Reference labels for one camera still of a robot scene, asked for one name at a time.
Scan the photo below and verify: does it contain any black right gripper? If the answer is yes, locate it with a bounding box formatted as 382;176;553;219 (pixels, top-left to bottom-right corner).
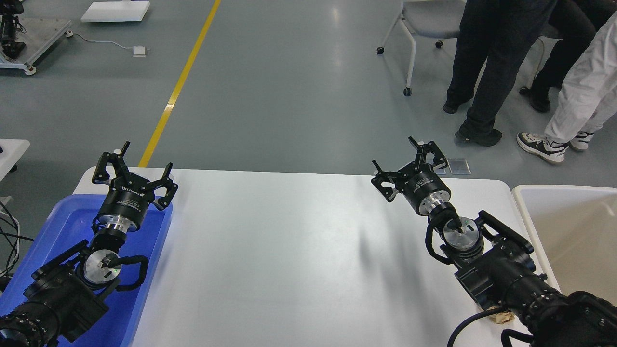
371;136;451;216

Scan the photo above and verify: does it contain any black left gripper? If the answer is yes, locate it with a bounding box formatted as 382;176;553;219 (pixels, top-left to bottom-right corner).
91;141;178;232

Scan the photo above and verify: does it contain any tan paper ball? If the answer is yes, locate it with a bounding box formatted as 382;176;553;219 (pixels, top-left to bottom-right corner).
488;310;516;325

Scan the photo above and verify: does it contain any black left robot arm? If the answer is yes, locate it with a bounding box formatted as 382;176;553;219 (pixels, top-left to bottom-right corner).
1;141;178;347

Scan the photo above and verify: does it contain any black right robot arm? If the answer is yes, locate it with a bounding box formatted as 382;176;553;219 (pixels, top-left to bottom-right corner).
372;137;617;347

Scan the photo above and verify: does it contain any right metal floor plate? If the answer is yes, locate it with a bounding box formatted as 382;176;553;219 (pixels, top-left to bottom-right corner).
447;158;472;175

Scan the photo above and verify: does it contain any blue plastic bin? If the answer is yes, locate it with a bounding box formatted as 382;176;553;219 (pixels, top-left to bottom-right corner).
0;195;173;347

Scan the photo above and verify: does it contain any white side table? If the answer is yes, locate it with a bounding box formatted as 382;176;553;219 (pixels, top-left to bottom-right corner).
0;138;30;181

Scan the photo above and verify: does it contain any white floor power box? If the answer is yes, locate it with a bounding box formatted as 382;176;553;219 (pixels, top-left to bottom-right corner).
132;46;147;57

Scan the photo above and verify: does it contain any grey office chair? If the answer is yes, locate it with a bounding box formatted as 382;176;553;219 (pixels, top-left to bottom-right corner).
376;0;466;97

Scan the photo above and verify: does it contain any person in black trousers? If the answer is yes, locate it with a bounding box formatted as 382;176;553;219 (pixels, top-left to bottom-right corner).
442;0;557;147

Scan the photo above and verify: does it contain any beige plastic bin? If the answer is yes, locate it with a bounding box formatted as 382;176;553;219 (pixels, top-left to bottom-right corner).
512;185;617;304

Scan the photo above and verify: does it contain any white flat board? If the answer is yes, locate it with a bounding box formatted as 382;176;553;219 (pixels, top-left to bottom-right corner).
80;0;150;23

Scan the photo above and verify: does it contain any metal wheeled platform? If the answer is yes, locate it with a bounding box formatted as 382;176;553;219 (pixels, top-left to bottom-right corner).
0;17;72;76

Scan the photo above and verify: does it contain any person in white trousers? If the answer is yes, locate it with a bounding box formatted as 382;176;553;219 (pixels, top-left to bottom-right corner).
516;14;617;164

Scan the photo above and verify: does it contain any black robot on platform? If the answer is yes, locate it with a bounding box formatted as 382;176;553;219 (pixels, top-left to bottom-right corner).
0;0;26;60

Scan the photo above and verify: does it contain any seated person in black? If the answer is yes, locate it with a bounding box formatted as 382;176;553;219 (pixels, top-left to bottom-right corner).
527;0;616;113

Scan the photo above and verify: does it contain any black cable bundle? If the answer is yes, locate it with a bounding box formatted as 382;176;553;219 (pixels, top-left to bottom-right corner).
0;200;34;292

